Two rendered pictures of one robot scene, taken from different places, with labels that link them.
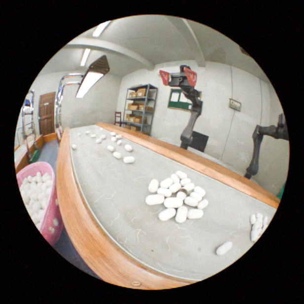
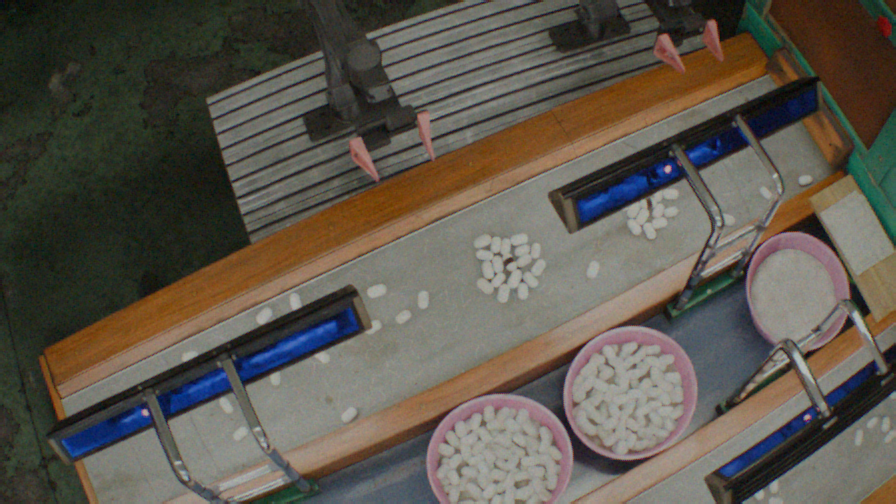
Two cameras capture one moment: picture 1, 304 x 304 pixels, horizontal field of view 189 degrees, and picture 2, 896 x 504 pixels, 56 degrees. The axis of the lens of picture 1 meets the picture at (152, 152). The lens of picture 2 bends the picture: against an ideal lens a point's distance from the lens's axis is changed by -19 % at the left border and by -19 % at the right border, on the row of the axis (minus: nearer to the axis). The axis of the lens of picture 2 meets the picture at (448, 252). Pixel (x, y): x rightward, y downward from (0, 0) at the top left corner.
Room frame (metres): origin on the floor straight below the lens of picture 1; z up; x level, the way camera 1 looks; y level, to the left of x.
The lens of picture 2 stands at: (-0.21, 0.61, 2.55)
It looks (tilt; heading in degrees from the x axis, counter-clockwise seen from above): 66 degrees down; 304
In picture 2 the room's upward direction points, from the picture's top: 2 degrees counter-clockwise
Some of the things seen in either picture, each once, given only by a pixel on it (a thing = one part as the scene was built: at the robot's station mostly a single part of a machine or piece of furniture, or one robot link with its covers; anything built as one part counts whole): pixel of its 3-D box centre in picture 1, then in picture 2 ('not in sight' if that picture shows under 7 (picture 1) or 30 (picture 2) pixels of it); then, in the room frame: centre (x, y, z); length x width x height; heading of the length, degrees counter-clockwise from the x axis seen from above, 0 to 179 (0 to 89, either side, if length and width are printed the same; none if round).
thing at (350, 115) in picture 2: (184, 146); (347, 104); (0.60, -0.24, 0.71); 0.20 x 0.07 x 0.08; 55
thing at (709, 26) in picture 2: not in sight; (705, 43); (-0.05, -0.56, 1.07); 0.09 x 0.07 x 0.07; 145
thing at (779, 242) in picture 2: not in sight; (794, 297); (-0.46, -0.34, 0.72); 0.27 x 0.27 x 0.10
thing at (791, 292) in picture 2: not in sight; (792, 299); (-0.46, -0.34, 0.71); 0.22 x 0.22 x 0.06
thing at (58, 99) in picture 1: (69, 112); (233, 445); (0.32, 0.52, 0.90); 0.20 x 0.19 x 0.45; 58
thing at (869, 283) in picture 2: not in sight; (864, 246); (-0.57, -0.53, 0.77); 0.33 x 0.15 x 0.01; 148
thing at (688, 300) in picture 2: not in sight; (706, 218); (-0.20, -0.30, 0.90); 0.20 x 0.19 x 0.45; 58
